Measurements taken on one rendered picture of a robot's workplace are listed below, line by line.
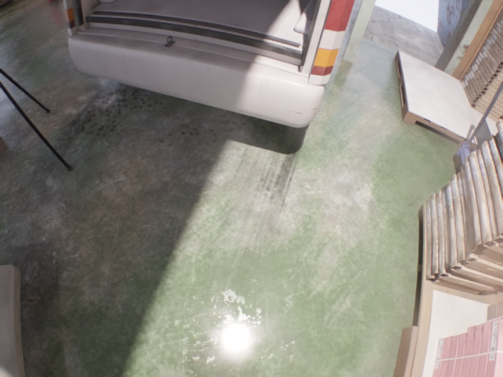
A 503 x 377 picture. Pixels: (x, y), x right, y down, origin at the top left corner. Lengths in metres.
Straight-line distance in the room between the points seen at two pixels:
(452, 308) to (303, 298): 0.77
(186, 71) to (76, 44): 0.73
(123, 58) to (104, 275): 1.02
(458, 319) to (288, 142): 1.35
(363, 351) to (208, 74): 1.38
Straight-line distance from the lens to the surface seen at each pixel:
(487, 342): 1.24
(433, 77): 3.03
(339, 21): 1.11
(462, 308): 1.61
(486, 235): 1.20
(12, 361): 1.29
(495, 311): 1.72
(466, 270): 1.36
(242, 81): 1.21
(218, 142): 1.61
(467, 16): 3.27
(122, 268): 1.32
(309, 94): 1.20
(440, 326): 1.49
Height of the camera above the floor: 1.19
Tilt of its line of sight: 57 degrees down
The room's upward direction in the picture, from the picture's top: 11 degrees clockwise
